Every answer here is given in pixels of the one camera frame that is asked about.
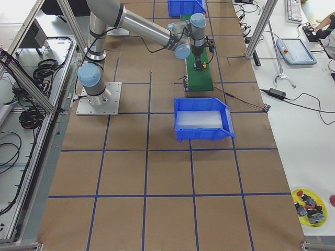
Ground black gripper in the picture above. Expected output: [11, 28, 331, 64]
[191, 36, 215, 70]

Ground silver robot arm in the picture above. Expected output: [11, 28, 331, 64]
[85, 1, 215, 92]

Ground yellow plate with buttons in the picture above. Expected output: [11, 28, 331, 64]
[291, 188, 328, 227]

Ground green conveyor belt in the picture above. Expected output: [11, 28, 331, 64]
[181, 13, 215, 92]

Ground blue bin right side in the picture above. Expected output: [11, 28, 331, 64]
[174, 97, 235, 141]

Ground blue bin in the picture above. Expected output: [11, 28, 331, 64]
[167, 0, 207, 17]
[174, 97, 235, 141]

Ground blue bin left side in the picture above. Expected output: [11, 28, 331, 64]
[167, 0, 207, 17]

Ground white foam pad right bin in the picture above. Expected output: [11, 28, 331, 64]
[175, 110, 223, 129]

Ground black power adapter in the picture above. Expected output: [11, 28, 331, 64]
[267, 88, 286, 100]

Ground teach pendant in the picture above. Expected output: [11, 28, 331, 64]
[276, 38, 317, 65]

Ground white keyboard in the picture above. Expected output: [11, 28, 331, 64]
[285, 0, 303, 24]

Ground brown paper table cover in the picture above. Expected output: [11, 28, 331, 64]
[37, 1, 304, 250]

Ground red black conveyor wires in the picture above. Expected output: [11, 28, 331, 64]
[213, 87, 270, 112]

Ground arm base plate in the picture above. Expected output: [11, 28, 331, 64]
[106, 27, 130, 37]
[76, 82, 122, 116]

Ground aluminium frame post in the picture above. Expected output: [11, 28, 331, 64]
[245, 0, 277, 59]

